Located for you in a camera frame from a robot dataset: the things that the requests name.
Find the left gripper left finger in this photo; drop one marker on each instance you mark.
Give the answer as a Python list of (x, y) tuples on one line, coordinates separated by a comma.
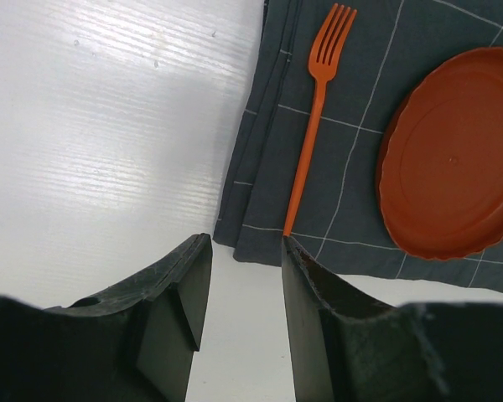
[(133, 341)]

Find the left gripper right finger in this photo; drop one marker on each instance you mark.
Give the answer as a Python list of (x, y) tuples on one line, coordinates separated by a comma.
[(346, 345)]

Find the dark checked cloth placemat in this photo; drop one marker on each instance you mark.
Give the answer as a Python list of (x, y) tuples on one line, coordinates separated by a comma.
[(392, 45)]

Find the orange round plate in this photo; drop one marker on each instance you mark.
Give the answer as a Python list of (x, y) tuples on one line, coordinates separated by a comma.
[(439, 179)]

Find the orange plastic fork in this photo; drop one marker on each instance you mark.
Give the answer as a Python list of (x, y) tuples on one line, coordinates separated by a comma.
[(324, 58)]

